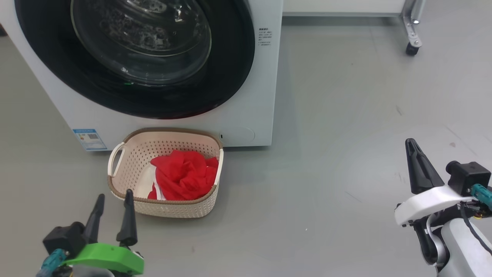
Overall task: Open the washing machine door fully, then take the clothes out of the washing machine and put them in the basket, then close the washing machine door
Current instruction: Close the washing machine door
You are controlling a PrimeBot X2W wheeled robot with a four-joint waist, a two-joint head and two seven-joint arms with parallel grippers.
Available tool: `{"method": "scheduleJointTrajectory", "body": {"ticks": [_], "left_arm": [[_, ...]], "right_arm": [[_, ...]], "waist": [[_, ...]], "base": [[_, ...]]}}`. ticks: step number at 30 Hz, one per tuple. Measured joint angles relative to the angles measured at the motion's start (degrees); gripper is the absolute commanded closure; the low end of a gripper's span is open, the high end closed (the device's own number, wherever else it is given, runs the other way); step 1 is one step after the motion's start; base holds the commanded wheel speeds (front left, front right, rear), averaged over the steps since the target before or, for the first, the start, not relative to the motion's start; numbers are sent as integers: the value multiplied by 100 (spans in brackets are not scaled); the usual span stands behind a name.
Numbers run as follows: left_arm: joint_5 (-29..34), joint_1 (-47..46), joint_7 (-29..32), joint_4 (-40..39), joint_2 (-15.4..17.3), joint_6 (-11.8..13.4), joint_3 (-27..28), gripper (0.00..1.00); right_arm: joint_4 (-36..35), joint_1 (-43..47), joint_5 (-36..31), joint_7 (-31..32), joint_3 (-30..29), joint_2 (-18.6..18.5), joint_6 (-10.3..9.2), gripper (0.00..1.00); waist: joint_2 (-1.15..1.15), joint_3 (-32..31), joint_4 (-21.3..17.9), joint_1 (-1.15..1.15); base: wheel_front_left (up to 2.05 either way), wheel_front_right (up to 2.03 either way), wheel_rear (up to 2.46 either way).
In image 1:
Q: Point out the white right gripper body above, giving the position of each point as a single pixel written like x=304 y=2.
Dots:
x=426 y=206

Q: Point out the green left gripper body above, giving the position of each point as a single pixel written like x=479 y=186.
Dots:
x=107 y=257

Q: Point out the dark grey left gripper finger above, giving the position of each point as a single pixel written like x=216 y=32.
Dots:
x=94 y=225
x=128 y=231

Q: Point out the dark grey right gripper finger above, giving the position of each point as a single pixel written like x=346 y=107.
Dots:
x=416 y=173
x=432 y=181

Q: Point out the washing machine door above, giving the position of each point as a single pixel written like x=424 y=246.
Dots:
x=230 y=57

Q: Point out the cream perforated laundry basket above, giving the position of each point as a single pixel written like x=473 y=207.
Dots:
x=169 y=207

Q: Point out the white front-load washing machine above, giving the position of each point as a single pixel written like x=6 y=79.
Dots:
x=261 y=96

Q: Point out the blue energy label sticker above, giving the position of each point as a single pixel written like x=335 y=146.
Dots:
x=89 y=139

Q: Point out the shiny metal stand leg with caster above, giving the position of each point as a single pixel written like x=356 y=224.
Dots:
x=413 y=27

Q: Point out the white partition panel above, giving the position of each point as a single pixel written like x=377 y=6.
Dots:
x=342 y=7

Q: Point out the small printed text label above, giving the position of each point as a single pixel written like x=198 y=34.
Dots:
x=265 y=37

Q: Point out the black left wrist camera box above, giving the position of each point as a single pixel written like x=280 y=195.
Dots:
x=63 y=238

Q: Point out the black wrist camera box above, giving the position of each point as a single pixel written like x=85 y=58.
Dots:
x=467 y=177
x=63 y=238

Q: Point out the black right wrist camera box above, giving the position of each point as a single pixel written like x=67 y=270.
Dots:
x=467 y=177

